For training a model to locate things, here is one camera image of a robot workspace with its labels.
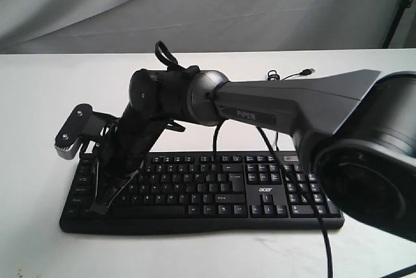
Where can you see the black backdrop stand pole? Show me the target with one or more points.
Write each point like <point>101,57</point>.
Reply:
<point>402,6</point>

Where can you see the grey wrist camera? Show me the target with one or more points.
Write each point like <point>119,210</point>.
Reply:
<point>82,126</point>

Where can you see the black acer keyboard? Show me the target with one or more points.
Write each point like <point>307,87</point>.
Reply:
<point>202,192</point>

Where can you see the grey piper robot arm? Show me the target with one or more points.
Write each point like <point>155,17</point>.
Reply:
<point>355,131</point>

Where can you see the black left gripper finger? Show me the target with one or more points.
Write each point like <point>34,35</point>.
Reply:
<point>96,205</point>

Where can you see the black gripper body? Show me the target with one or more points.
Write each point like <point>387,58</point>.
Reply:
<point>129,138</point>

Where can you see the grey backdrop cloth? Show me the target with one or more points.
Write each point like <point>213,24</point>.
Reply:
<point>133,26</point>

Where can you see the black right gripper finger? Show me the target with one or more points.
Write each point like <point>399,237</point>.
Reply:
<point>110,183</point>

